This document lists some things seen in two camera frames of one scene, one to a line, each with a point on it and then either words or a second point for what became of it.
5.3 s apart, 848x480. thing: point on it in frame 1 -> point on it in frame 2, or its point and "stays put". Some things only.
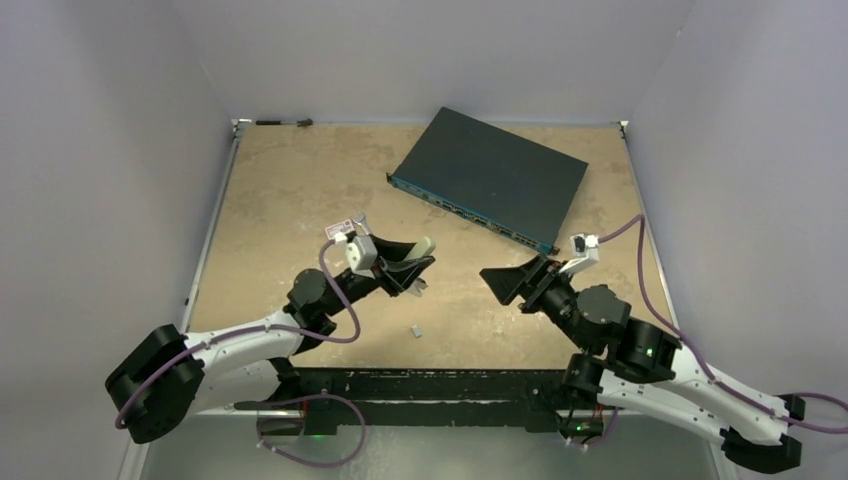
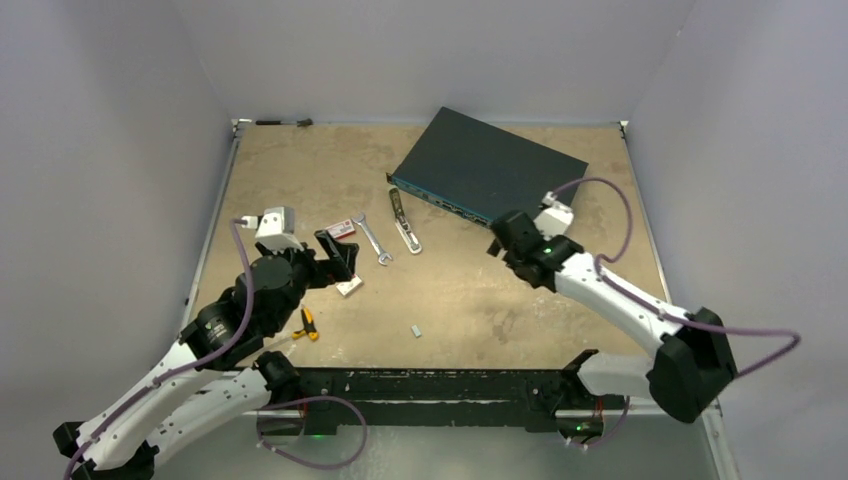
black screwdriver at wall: [300, 123] stays put
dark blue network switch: [508, 182] stays put
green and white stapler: [398, 251] -> [407, 236]
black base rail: [328, 401] stays put
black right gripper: [507, 284] -> [496, 249]
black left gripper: [393, 276] -> [341, 255]
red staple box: [344, 226] stays put
